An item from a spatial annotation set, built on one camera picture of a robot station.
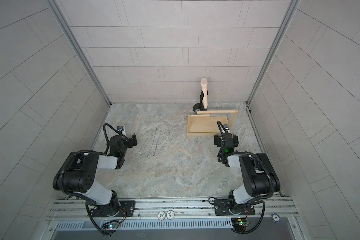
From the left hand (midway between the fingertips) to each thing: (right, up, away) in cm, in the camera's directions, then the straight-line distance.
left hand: (129, 132), depth 95 cm
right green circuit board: (+61, -39, -27) cm, 77 cm away
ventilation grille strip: (-10, -41, -26) cm, 49 cm away
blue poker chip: (+78, -36, -26) cm, 90 cm away
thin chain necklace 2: (+10, -7, 0) cm, 12 cm away
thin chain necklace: (+13, -14, -6) cm, 20 cm away
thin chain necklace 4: (+25, -1, +5) cm, 25 cm away
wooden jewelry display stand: (+49, +5, +11) cm, 51 cm away
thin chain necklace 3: (+18, -5, +2) cm, 19 cm away
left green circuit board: (+3, -38, -29) cm, 48 cm away
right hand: (+61, 0, 0) cm, 61 cm away
